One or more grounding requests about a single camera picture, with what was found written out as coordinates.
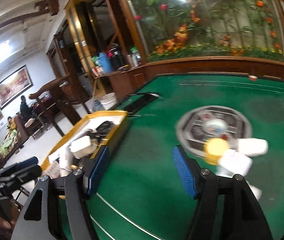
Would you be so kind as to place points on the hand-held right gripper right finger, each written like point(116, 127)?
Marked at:
point(184, 172)

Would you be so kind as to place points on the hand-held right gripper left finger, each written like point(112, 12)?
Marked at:
point(97, 170)

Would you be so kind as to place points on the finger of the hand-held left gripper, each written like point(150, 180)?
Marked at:
point(17, 166)
point(29, 174)

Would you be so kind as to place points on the yellow round lid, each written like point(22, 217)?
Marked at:
point(215, 150)

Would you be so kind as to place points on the yellow cardboard box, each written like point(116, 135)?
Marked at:
point(120, 130)

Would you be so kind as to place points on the white box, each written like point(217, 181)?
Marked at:
point(80, 148)
point(254, 191)
point(253, 146)
point(235, 163)

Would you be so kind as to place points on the red printed cardboard packet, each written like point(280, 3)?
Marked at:
point(53, 170)

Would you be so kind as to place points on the green cloth pile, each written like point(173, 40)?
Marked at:
point(9, 140)

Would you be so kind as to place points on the white paper cup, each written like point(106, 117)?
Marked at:
point(65, 161)

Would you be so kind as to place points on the black round item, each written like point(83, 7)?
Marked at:
point(104, 127)

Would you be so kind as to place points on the round table control panel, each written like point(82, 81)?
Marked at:
point(214, 120)

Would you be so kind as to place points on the white plastic bucket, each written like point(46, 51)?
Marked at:
point(108, 100)

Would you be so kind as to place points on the carved wooden chair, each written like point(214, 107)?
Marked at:
point(52, 90)

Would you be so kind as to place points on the blue thermos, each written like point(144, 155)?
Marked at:
point(105, 62)

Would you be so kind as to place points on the black thermos jug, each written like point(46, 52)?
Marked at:
point(115, 57)

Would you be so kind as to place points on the red white tape roll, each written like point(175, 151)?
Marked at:
point(252, 78)

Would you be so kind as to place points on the silver can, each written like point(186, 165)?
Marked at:
point(134, 59)

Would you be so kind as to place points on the framed wall painting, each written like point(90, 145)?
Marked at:
point(12, 86)

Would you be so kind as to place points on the wooden wall ornament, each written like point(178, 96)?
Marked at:
point(46, 7)

